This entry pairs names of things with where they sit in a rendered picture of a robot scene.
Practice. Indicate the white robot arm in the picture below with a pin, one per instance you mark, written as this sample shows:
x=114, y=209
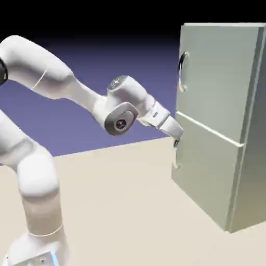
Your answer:
x=52, y=76

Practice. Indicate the grey-green painted cabinet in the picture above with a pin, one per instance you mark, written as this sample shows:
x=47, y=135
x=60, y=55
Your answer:
x=253, y=145

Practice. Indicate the short grey-green cabinet door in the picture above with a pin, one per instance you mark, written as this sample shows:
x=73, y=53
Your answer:
x=205, y=166

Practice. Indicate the tall grey-green cabinet door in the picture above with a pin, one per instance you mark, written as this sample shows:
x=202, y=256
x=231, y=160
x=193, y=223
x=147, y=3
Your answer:
x=216, y=79

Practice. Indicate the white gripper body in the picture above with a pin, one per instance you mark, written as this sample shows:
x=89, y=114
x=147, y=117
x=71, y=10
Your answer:
x=171, y=126

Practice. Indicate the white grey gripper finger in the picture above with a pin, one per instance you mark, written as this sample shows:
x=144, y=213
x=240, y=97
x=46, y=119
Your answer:
x=175, y=141

